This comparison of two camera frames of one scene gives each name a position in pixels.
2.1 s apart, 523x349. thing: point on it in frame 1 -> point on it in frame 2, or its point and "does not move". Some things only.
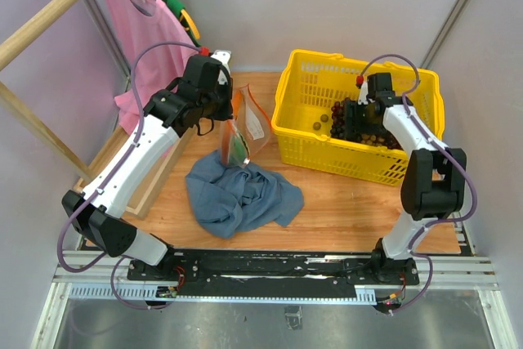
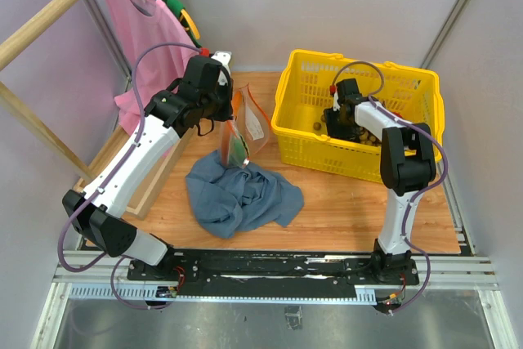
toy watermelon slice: x=238 y=152 does not move
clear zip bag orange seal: x=247 y=133 does not move
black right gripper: x=352 y=109 -> x=333 y=131
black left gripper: x=225 y=112 does not move
